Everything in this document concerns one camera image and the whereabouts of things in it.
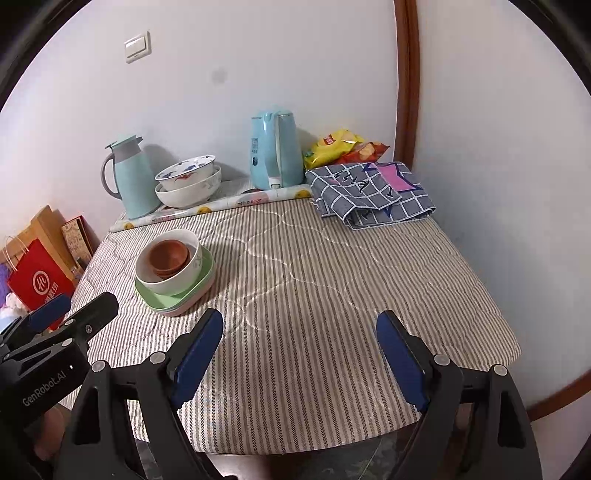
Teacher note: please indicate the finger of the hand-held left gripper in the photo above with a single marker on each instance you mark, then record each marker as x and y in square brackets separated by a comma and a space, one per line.
[48, 311]
[92, 311]

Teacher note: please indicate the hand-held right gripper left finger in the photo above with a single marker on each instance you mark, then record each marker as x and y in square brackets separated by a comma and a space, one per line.
[198, 355]

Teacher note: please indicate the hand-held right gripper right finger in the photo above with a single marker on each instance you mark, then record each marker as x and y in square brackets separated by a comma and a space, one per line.
[400, 364]

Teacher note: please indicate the pink plate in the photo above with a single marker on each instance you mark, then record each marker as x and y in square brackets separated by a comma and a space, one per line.
[194, 300]

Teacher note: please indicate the deep white bowl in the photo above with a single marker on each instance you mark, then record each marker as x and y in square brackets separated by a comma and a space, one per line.
[178, 281]

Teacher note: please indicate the green plate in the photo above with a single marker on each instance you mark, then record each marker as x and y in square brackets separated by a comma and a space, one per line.
[205, 272]

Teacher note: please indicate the small brown bowl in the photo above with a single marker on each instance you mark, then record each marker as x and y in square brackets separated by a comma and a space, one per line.
[188, 258]
[164, 258]

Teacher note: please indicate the red paper bag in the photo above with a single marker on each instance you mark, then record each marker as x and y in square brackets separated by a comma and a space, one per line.
[37, 281]

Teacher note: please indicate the patterned book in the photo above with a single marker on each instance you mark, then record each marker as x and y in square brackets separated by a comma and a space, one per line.
[76, 240]

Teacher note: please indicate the brown paper bag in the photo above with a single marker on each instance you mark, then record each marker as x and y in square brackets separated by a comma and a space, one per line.
[46, 228]

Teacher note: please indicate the striped quilted mat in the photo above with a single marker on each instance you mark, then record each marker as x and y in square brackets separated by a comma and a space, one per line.
[314, 286]

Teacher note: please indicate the light blue thermos jug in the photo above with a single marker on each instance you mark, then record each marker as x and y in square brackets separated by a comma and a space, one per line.
[134, 184]

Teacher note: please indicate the rolled printed table cover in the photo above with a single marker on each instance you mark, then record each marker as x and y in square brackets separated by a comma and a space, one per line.
[217, 205]

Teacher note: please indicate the wide white bowl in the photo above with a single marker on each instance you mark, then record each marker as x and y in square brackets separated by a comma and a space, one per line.
[189, 194]

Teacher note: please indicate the white bowl with blue print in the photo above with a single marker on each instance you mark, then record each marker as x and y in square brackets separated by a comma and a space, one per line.
[189, 168]

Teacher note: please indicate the grey checked cloth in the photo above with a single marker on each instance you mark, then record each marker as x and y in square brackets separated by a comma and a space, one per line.
[369, 194]

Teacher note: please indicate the red snack bag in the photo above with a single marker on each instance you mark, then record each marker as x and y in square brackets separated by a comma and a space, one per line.
[369, 150]

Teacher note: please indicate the light blue electric kettle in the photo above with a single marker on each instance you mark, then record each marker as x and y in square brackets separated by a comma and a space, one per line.
[277, 147]

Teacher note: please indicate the yellow chips bag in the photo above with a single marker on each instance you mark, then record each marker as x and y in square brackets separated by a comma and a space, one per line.
[330, 145]

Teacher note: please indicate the white wall switch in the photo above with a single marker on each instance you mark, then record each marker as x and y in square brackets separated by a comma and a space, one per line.
[137, 47]

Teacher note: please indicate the brown wooden door frame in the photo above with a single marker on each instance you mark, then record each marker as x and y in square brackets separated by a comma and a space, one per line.
[406, 83]

